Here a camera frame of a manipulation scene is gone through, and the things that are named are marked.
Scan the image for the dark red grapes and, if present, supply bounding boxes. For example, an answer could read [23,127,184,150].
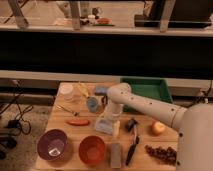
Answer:
[145,145,177,165]

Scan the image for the orange carrot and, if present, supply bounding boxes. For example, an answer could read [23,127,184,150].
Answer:
[65,120,90,126]

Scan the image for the yellow banana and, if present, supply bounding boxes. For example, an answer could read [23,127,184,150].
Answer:
[77,83,90,98]

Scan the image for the grey sponge block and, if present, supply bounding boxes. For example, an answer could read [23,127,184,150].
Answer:
[110,143,121,169]

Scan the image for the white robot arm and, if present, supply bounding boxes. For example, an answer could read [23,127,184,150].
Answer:
[106,83,213,171]

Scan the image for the blue cup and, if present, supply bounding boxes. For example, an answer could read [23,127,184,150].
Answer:
[86,97,98,113]

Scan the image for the green plastic tray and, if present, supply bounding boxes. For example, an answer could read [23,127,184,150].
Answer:
[120,77,173,103]

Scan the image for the black handled brush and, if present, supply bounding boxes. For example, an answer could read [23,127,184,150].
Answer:
[125,118,138,138]

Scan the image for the yellow apple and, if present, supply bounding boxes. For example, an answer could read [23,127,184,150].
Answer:
[151,121,166,135]

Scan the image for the grey blue towel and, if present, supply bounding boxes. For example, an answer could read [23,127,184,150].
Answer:
[95,119,113,135]

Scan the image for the purple bowl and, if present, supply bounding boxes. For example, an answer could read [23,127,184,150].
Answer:
[37,129,68,161]

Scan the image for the clear plastic cup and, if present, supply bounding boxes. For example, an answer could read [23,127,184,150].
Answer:
[59,83,74,100]

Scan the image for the black cables on floor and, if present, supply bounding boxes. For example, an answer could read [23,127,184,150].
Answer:
[0,83,34,159]

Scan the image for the red bowl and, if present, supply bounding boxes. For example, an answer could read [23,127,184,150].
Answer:
[78,135,106,166]

